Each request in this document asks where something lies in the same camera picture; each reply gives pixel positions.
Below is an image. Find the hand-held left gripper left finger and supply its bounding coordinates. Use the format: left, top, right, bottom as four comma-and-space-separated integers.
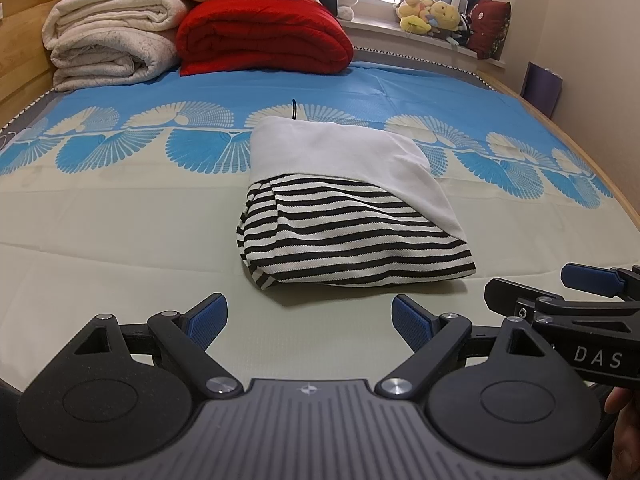
47, 292, 245, 399

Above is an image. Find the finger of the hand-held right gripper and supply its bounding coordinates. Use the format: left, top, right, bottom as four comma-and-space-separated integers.
561, 262, 640, 301
484, 277, 640, 342

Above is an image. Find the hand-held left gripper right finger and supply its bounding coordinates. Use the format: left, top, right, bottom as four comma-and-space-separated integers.
375, 294, 566, 401

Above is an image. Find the striped and white sweater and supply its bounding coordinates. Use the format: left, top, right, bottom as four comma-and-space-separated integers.
236, 100, 476, 291

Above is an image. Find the person's right hand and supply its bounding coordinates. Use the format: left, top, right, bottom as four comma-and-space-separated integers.
606, 388, 640, 480

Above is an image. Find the dark red pillow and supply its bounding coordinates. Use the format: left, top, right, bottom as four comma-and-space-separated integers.
467, 0, 512, 60

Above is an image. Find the striped plush toy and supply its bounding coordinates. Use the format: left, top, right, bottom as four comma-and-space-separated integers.
449, 10, 475, 47

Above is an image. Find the yellow plush toy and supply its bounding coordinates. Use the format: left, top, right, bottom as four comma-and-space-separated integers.
427, 1, 463, 37
396, 0, 435, 37

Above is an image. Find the window sill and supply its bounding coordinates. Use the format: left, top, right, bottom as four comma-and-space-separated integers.
340, 16, 507, 68

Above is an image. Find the red folded blanket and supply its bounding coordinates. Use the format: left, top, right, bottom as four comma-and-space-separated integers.
176, 0, 355, 77

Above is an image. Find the cream folded blanket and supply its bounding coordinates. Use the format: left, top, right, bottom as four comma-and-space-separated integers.
42, 0, 188, 92

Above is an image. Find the wooden headboard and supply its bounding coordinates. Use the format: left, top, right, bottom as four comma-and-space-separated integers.
0, 0, 83, 122

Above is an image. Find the wooden bed frame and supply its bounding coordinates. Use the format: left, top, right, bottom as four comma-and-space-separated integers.
475, 71, 640, 266

